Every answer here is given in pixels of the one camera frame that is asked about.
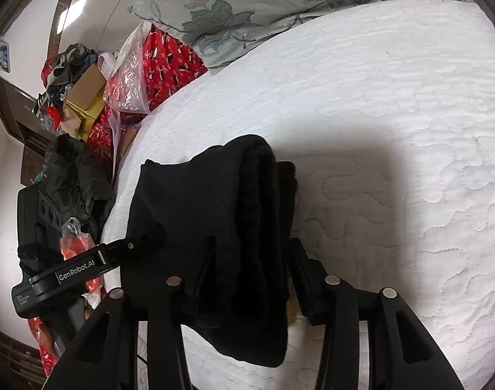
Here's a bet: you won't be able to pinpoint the yellow box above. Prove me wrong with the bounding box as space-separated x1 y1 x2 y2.
64 97 107 140

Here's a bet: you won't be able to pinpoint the dark wooden furniture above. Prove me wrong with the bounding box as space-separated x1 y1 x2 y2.
0 324 50 390

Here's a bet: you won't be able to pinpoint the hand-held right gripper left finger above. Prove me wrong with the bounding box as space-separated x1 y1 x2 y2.
42 277 192 390

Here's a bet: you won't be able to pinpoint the clear plastic bag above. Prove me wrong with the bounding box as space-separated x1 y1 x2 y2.
103 22 153 115

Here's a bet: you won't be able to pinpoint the black appliance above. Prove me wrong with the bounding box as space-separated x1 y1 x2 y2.
17 185 90 286

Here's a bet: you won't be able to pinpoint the pile of clothes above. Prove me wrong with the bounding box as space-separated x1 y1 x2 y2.
35 44 98 136

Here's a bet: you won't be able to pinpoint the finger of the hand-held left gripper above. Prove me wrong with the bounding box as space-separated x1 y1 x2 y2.
105 229 167 267

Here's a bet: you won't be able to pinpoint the black pants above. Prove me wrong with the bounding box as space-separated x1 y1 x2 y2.
125 134 299 369

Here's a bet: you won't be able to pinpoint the blue white wall sign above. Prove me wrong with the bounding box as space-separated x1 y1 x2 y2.
0 40 13 71

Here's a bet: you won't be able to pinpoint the dark wooden cabinet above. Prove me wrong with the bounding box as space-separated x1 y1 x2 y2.
0 68 50 188

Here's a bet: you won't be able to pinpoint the grey floral pillow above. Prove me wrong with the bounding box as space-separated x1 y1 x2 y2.
127 0 472 76

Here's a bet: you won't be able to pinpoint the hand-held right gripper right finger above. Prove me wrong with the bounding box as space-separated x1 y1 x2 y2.
287 237 464 390

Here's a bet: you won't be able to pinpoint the red patterned blanket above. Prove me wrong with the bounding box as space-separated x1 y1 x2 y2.
87 24 210 156

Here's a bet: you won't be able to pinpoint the brown cardboard box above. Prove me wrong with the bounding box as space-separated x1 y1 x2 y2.
64 62 111 111

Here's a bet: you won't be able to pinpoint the dark green bag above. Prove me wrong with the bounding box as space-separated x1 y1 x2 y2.
42 133 116 233

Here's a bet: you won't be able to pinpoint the orange plastic bag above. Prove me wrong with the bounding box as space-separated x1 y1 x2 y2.
59 217 107 294

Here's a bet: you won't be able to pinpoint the white quilted mattress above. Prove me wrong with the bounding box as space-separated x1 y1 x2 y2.
99 0 495 390

